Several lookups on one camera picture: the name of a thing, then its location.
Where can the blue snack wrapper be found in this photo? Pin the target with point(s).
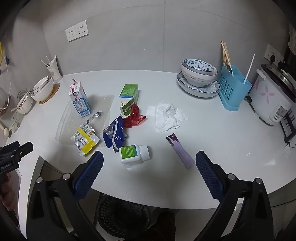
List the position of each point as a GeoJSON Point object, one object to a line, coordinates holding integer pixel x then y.
{"type": "Point", "coordinates": [114, 136]}

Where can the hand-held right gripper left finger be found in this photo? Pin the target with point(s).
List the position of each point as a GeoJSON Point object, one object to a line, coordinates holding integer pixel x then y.
{"type": "Point", "coordinates": [89, 171]}

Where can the person's left hand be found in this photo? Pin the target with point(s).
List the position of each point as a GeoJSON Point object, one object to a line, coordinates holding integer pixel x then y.
{"type": "Point", "coordinates": [10, 192]}

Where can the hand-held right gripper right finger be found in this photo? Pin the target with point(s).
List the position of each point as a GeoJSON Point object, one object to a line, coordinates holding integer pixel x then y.
{"type": "Point", "coordinates": [208, 173]}

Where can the clear plastic food bag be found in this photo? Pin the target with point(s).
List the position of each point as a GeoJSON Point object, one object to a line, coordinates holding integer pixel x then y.
{"type": "Point", "coordinates": [3, 104]}

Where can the purple stick sachet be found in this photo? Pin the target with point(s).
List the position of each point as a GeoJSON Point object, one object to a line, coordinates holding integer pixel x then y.
{"type": "Point", "coordinates": [182, 154]}

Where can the white tissue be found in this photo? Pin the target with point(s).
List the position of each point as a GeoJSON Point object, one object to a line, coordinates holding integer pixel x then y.
{"type": "Point", "coordinates": [166, 118]}

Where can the white pill bottle green label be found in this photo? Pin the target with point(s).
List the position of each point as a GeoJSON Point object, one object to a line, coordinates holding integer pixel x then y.
{"type": "Point", "coordinates": [130, 155]}

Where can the white bowl red line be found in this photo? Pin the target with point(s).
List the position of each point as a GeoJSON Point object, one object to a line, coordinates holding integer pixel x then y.
{"type": "Point", "coordinates": [196, 80]}

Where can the black mesh trash bin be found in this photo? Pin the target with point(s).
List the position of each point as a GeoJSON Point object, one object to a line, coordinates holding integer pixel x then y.
{"type": "Point", "coordinates": [120, 215]}

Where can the white bowl dark rim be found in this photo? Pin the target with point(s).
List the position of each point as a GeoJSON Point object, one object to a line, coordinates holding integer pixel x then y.
{"type": "Point", "coordinates": [42, 91]}

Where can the blue plastic utensil holder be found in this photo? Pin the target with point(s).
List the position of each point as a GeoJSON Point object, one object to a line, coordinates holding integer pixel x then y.
{"type": "Point", "coordinates": [233, 92]}

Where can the blue striped plate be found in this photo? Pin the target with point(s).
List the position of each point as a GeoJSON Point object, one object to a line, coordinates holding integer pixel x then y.
{"type": "Point", "coordinates": [212, 87]}

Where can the white plastic stick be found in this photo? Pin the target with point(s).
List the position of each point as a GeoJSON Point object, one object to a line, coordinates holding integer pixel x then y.
{"type": "Point", "coordinates": [249, 68]}

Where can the red mesh net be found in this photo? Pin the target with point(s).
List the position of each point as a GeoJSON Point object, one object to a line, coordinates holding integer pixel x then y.
{"type": "Point", "coordinates": [134, 120]}

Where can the wooden spoon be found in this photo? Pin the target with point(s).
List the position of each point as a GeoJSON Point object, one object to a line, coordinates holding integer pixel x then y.
{"type": "Point", "coordinates": [6, 132]}

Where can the leaf patterned glass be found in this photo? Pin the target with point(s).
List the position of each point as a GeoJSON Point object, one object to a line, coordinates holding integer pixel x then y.
{"type": "Point", "coordinates": [16, 121]}

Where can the white wall socket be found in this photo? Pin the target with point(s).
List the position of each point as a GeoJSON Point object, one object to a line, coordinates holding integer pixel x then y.
{"type": "Point", "coordinates": [71, 34]}
{"type": "Point", "coordinates": [82, 29]}

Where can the wall socket with plug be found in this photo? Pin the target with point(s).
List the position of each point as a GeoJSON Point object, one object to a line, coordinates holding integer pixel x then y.
{"type": "Point", "coordinates": [274, 52]}

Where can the blue white milk carton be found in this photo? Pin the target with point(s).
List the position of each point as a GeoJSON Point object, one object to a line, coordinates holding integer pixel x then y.
{"type": "Point", "coordinates": [79, 102]}

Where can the tall white ceramic cup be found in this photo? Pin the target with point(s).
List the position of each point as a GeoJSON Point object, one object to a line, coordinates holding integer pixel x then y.
{"type": "Point", "coordinates": [54, 71]}

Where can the small white bowl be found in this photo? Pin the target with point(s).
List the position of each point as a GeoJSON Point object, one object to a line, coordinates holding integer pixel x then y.
{"type": "Point", "coordinates": [26, 105]}

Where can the yellow snack wrapper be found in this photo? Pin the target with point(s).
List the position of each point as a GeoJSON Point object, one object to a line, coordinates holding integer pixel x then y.
{"type": "Point", "coordinates": [84, 140]}

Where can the white floral rice cooker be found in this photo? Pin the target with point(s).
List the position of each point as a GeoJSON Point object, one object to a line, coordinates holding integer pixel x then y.
{"type": "Point", "coordinates": [266, 97]}

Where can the white thin stick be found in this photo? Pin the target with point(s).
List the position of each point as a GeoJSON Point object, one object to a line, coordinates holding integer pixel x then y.
{"type": "Point", "coordinates": [47, 60]}
{"type": "Point", "coordinates": [44, 62]}

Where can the black and white box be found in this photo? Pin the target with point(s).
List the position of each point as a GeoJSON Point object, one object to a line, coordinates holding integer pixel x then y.
{"type": "Point", "coordinates": [288, 127]}

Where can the floral patterned bowl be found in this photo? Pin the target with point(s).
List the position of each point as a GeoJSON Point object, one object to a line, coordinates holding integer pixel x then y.
{"type": "Point", "coordinates": [198, 66]}

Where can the clear bubble wrap sheet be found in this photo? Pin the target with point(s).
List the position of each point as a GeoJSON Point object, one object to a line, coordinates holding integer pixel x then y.
{"type": "Point", "coordinates": [101, 104]}

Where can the wooden chopsticks bundle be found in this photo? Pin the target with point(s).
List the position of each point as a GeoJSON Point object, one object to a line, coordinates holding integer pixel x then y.
{"type": "Point", "coordinates": [225, 54]}

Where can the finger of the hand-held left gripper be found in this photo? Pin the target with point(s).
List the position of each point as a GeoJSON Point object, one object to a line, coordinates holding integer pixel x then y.
{"type": "Point", "coordinates": [24, 149]}
{"type": "Point", "coordinates": [12, 145]}

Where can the green white cardboard box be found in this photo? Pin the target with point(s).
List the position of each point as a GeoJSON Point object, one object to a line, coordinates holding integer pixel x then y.
{"type": "Point", "coordinates": [128, 91]}

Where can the wooden coaster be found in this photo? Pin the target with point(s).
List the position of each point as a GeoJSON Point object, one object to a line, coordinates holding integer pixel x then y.
{"type": "Point", "coordinates": [54, 92]}

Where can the metal spoon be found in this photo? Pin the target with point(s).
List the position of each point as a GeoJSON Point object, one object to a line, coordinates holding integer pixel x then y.
{"type": "Point", "coordinates": [230, 69]}

